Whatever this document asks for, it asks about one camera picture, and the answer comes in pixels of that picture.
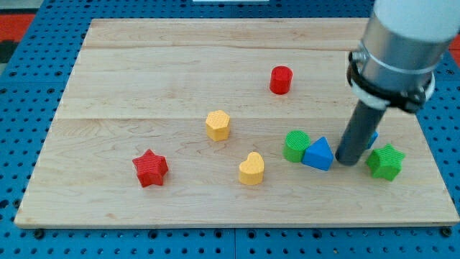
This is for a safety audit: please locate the wooden board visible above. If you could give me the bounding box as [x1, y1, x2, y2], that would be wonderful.
[14, 19, 459, 229]

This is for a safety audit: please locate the yellow hexagon block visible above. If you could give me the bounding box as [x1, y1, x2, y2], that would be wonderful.
[206, 110, 230, 142]

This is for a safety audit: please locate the green star block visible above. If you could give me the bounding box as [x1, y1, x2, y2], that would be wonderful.
[365, 143, 405, 181]

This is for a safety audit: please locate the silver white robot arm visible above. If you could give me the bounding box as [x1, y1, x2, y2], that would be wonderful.
[347, 0, 459, 113]

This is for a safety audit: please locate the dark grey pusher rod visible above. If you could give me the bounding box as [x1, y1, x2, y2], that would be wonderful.
[335, 101, 385, 166]

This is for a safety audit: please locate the blue triangle block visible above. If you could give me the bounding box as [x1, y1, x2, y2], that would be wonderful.
[301, 137, 334, 171]

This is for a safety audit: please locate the red cylinder block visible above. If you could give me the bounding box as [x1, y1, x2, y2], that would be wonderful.
[270, 66, 293, 95]

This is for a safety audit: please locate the yellow heart block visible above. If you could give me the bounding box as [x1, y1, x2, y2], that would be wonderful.
[239, 152, 265, 186]

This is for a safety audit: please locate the blue cube block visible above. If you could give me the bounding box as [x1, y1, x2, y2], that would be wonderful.
[367, 131, 379, 149]

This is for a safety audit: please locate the red star block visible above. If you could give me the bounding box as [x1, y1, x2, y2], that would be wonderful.
[132, 149, 169, 188]

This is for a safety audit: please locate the green cylinder block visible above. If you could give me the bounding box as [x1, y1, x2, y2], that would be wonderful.
[282, 130, 311, 163]

